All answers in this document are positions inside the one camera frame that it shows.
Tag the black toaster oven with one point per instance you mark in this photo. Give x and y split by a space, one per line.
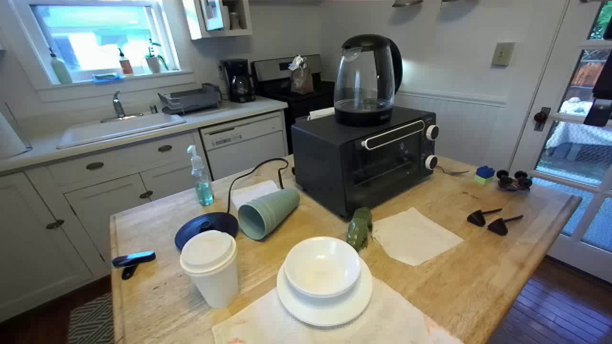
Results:
348 167

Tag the white paper under cup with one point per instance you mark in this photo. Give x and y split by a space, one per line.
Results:
252 192

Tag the green plastic cup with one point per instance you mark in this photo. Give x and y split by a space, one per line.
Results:
264 215

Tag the green toy figure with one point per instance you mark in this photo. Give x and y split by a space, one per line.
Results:
359 228

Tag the white dishwasher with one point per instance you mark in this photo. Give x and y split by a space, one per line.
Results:
241 144

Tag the bag on stove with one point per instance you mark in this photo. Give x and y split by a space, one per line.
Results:
300 77

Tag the white bowl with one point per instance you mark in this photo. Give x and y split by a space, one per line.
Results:
321 266

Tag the black kettle base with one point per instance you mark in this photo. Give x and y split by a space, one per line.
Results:
205 222

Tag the black stove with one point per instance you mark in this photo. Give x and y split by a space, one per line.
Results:
271 79

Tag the clear spray bottle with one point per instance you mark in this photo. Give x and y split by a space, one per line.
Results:
201 182

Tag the glass electric kettle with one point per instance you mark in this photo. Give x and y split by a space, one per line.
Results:
369 75

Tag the white paper napkin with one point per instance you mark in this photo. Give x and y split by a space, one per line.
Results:
411 238

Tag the black coffee maker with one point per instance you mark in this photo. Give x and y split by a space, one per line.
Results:
237 79

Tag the dish rack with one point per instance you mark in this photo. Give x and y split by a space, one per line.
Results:
206 96

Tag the white lidded paper cup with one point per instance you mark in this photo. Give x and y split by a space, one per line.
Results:
210 261

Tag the white plate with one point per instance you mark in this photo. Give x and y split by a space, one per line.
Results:
333 312

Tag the white cloth mat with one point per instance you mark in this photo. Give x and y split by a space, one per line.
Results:
386 320

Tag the blue yellow sponge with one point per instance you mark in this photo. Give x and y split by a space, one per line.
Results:
484 175

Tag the plant pot on windowsill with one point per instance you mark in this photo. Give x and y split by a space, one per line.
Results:
155 62

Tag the blue black clip tool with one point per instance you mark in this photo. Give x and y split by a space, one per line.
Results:
132 261

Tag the chrome faucet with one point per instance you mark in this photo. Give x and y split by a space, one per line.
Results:
118 110

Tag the brown bottle on windowsill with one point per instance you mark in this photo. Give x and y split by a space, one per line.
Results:
124 64

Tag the black measuring spoons cluster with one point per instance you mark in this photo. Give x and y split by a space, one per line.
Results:
512 182

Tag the white sink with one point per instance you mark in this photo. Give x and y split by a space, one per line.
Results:
115 129

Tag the white kitchen cabinet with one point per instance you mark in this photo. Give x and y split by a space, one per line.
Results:
53 219

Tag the patterned floor rug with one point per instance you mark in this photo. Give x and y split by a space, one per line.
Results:
92 322

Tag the white glass door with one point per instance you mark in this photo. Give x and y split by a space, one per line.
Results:
566 140

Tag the soap bottle on windowsill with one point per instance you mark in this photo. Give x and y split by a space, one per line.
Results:
59 70

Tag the window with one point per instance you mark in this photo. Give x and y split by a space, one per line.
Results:
88 33

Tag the wall shelf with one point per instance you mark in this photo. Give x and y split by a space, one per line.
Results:
216 18

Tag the wall light switch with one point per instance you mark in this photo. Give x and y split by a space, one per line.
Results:
501 54

